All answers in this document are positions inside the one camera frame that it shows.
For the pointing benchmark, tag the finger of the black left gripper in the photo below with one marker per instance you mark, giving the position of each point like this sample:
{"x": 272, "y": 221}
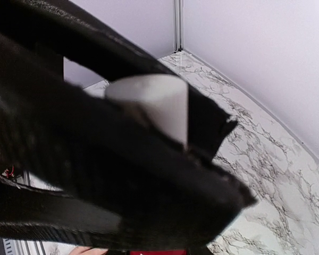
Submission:
{"x": 74, "y": 33}
{"x": 77, "y": 169}

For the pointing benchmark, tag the left aluminium corner post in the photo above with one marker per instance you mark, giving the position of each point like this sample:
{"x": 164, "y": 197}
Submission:
{"x": 178, "y": 25}

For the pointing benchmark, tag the red nail polish bottle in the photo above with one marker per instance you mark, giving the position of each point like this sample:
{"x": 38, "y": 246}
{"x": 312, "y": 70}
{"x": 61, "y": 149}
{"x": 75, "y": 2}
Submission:
{"x": 162, "y": 98}

